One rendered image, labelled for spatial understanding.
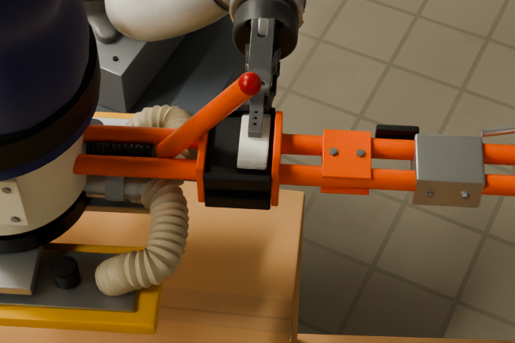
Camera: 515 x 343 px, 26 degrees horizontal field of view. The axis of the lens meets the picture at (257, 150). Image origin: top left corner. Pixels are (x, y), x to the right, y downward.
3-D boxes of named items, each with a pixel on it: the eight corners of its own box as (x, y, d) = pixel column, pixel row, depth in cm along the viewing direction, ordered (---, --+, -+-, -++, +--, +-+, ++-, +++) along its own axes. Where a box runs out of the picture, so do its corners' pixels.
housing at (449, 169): (411, 207, 116) (416, 182, 112) (409, 156, 120) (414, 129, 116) (479, 211, 116) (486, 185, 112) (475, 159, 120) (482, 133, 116)
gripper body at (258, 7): (300, -9, 126) (296, 51, 120) (297, 44, 132) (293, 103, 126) (234, -12, 126) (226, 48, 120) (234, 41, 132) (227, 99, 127)
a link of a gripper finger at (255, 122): (264, 101, 118) (265, 82, 115) (261, 138, 115) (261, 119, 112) (250, 100, 118) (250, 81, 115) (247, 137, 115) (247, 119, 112)
